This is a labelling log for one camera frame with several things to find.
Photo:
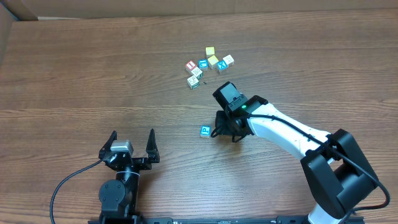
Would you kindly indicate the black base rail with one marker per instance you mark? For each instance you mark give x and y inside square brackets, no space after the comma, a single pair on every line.
[167,220]

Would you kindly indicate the wooden block plain picture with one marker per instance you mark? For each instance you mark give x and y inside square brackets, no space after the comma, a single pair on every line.
[229,60]

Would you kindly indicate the wooden block green Z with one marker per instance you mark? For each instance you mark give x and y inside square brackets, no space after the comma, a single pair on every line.
[193,82]

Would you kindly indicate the wooden block red I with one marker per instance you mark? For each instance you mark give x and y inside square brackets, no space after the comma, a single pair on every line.
[190,65]

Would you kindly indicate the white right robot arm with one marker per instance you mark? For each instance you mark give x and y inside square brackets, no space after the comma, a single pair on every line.
[336,170]

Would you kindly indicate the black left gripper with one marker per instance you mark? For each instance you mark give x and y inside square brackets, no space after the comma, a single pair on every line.
[129,160]

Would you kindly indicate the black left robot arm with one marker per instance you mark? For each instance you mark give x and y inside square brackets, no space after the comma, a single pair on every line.
[118,196]

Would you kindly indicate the wooden block yellow far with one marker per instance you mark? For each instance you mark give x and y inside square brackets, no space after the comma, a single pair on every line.
[209,51]

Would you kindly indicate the wooden block blue L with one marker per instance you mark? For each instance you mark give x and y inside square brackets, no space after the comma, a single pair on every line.
[203,64]

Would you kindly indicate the wooden block green side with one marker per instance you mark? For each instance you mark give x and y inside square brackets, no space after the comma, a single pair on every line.
[197,72]

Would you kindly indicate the wooden block blue X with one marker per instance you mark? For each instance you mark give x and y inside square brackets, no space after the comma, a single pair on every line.
[222,66]

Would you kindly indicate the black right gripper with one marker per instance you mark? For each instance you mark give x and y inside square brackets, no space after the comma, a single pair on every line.
[221,125]

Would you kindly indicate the wooden block plain yellow top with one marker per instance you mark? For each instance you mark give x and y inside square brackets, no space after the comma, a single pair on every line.
[212,61]

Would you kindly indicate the wooden block number 3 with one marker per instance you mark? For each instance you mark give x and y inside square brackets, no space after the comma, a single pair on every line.
[205,132]

